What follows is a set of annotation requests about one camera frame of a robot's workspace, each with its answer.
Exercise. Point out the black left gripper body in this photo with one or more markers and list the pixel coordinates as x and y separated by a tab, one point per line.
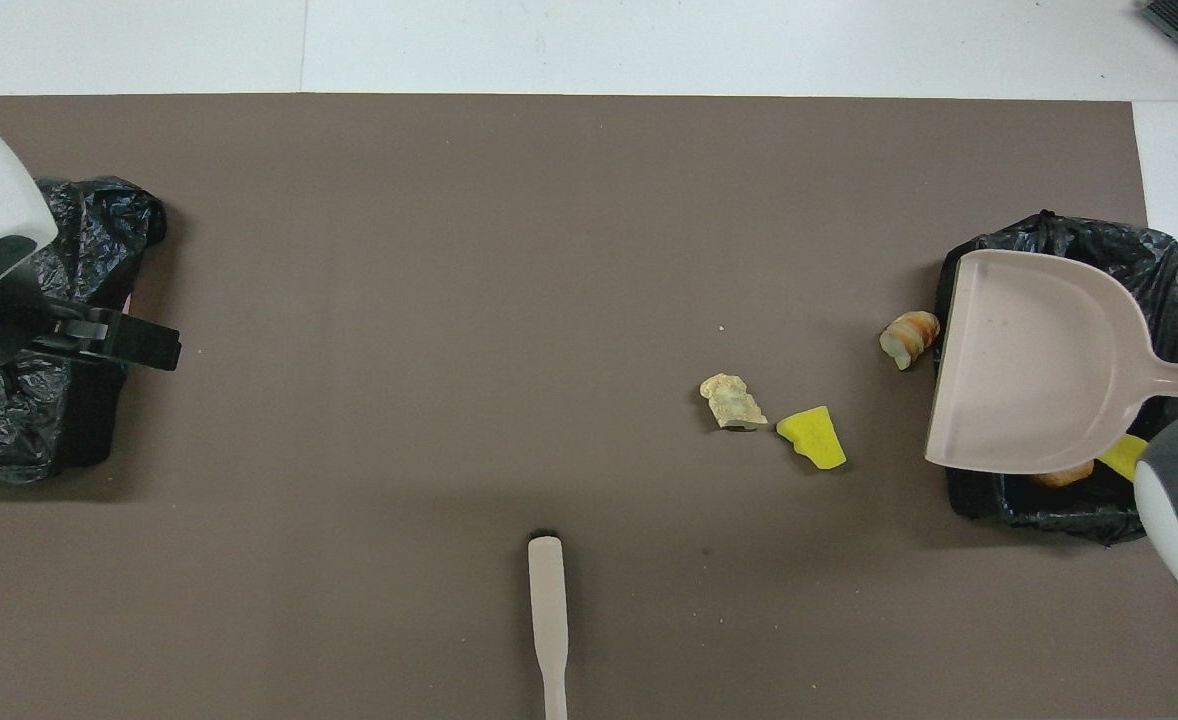
39	335

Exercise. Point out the beige hand brush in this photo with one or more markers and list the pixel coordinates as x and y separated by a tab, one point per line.
547	600

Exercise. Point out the beige plastic dustpan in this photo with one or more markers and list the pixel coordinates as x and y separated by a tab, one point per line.
1029	370

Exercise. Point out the brown oval bread roll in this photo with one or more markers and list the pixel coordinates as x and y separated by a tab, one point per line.
1061	476

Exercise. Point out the notched yellow sponge piece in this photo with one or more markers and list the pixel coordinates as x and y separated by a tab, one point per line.
1121	458

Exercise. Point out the black bag lined bin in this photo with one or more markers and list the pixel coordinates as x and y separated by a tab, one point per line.
9	430
1049	515

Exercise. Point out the brown table mat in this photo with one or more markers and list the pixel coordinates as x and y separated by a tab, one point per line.
349	400

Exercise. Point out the pale flaky pastry piece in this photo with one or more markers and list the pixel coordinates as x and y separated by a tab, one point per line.
734	402

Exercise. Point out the plain yellow sponge piece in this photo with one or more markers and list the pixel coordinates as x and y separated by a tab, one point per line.
814	440

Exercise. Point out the small curled croissant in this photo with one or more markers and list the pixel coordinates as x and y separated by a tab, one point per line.
909	338

